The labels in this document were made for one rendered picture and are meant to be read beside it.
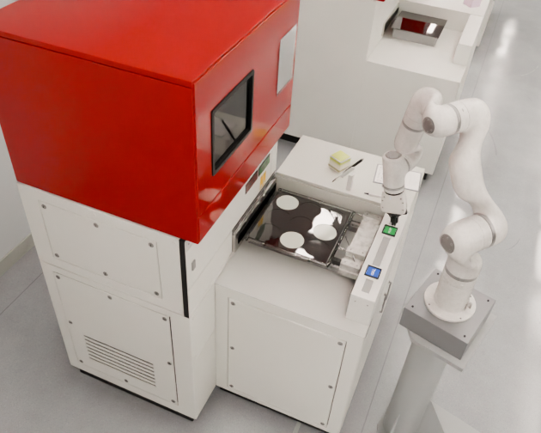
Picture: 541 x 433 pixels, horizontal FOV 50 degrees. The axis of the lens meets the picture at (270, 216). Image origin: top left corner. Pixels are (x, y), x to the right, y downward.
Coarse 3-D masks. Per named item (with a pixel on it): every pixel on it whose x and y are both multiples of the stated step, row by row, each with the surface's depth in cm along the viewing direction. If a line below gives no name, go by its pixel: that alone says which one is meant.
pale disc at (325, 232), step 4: (320, 224) 250; (324, 224) 250; (316, 228) 248; (320, 228) 248; (324, 228) 248; (328, 228) 249; (332, 228) 249; (316, 232) 246; (320, 232) 246; (324, 232) 246; (328, 232) 247; (332, 232) 247; (336, 232) 247; (316, 236) 244; (320, 236) 244; (324, 236) 244; (328, 236) 245; (332, 236) 245; (324, 240) 243; (328, 240) 243
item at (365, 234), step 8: (360, 224) 254; (368, 224) 255; (360, 232) 251; (368, 232) 251; (376, 232) 251; (360, 240) 247; (368, 240) 247; (360, 248) 243; (368, 248) 243; (344, 272) 233; (352, 272) 232
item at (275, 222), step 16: (272, 208) 256; (304, 208) 258; (320, 208) 258; (336, 208) 259; (256, 224) 248; (272, 224) 248; (288, 224) 249; (304, 224) 249; (336, 224) 251; (272, 240) 241; (304, 240) 242; (320, 240) 243; (336, 240) 243; (320, 256) 236
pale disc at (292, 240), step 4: (288, 232) 245; (292, 232) 245; (284, 236) 243; (288, 236) 243; (292, 236) 243; (296, 236) 243; (300, 236) 244; (280, 240) 241; (284, 240) 242; (288, 240) 242; (292, 240) 242; (296, 240) 242; (300, 240) 242; (284, 244) 240; (288, 244) 240; (292, 244) 240; (296, 244) 240; (300, 244) 240
